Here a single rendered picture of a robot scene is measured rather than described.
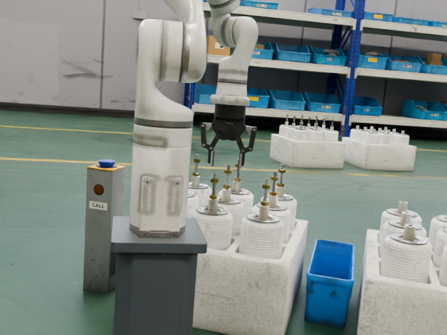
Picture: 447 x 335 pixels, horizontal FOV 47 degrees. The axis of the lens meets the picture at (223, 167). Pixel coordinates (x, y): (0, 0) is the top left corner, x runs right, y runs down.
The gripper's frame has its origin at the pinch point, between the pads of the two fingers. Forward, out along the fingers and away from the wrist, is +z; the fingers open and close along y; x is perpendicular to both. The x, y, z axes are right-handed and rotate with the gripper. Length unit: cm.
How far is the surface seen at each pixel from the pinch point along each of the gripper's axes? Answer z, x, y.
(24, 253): 35, -17, 58
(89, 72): -22, -478, 187
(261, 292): 24.0, 21.4, -10.5
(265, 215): 8.9, 14.6, -10.1
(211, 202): 7.7, 12.3, 2.0
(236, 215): 12.3, 3.4, -3.6
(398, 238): 9.9, 20.5, -37.7
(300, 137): 12, -223, -40
